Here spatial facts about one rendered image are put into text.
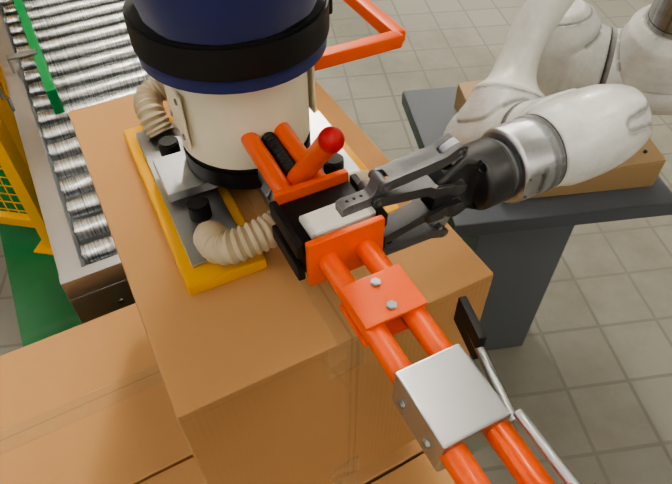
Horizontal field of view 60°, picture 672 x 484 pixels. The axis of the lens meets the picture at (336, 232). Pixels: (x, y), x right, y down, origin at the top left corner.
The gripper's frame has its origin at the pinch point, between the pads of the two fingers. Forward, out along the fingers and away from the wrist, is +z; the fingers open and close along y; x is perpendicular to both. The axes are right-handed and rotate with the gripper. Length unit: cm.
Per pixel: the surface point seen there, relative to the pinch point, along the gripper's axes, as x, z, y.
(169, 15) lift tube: 19.2, 7.7, -16.0
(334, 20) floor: 244, -131, 120
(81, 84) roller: 156, 14, 68
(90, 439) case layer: 28, 38, 66
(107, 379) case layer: 39, 32, 66
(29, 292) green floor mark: 123, 55, 120
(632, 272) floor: 30, -137, 120
